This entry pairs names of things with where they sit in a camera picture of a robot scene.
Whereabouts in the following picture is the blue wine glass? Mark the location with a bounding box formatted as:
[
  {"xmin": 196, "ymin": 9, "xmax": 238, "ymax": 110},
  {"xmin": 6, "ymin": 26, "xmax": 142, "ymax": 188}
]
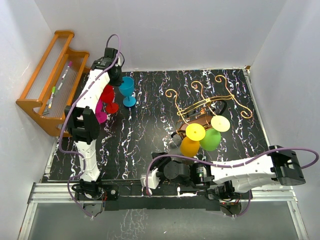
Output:
[{"xmin": 118, "ymin": 76, "xmax": 136, "ymax": 108}]

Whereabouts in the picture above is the red wine glass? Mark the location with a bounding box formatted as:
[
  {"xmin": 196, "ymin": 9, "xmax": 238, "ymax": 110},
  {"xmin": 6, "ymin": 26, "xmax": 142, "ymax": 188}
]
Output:
[{"xmin": 100, "ymin": 84, "xmax": 119, "ymax": 114}]

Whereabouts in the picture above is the magenta wine glass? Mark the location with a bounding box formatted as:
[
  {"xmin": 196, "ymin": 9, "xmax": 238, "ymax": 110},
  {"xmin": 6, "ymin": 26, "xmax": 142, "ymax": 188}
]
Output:
[{"xmin": 95, "ymin": 99, "xmax": 108, "ymax": 124}]

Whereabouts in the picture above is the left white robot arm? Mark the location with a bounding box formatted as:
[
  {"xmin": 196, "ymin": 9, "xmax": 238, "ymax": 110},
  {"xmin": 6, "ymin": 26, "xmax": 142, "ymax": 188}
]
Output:
[{"xmin": 63, "ymin": 47, "xmax": 123, "ymax": 200}]

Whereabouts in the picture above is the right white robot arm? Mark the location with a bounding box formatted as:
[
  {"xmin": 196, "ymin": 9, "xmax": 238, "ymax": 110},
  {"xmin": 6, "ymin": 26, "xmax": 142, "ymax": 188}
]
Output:
[{"xmin": 140, "ymin": 145, "xmax": 306, "ymax": 199}]

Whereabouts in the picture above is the orange yellow wine glass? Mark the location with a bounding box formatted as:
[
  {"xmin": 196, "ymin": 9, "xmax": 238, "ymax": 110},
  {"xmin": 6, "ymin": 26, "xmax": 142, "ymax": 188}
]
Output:
[{"xmin": 180, "ymin": 123, "xmax": 206, "ymax": 157}]

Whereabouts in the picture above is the green wine glass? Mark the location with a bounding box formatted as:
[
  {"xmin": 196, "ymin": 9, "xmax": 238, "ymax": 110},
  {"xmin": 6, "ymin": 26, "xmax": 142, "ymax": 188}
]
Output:
[{"xmin": 199, "ymin": 115, "xmax": 231, "ymax": 151}]

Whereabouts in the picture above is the purple capped marker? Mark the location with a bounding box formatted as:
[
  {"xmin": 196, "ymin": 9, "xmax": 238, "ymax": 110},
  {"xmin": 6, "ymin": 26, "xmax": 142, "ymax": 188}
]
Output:
[{"xmin": 61, "ymin": 61, "xmax": 73, "ymax": 81}]

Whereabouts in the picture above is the green capped marker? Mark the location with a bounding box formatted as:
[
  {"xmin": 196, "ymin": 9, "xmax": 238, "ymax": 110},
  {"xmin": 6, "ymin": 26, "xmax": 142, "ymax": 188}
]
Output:
[{"xmin": 48, "ymin": 86, "xmax": 56, "ymax": 109}]

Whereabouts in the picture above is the wooden tiered shelf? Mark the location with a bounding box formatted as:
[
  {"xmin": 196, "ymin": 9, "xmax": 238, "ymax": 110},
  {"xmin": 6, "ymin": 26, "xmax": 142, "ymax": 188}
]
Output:
[{"xmin": 16, "ymin": 30, "xmax": 90, "ymax": 137}]

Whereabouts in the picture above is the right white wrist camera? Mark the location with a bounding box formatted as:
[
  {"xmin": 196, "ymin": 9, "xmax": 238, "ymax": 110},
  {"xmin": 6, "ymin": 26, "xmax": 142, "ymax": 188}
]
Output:
[{"xmin": 140, "ymin": 168, "xmax": 160, "ymax": 190}]

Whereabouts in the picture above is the gold wire wine glass rack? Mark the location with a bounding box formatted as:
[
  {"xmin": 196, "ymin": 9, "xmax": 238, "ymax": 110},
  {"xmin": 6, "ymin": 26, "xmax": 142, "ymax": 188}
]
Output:
[{"xmin": 165, "ymin": 74, "xmax": 253, "ymax": 139}]

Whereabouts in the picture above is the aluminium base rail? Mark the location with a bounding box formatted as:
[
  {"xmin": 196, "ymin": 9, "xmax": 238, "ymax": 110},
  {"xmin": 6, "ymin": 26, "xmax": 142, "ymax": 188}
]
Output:
[{"xmin": 18, "ymin": 183, "xmax": 309, "ymax": 240}]

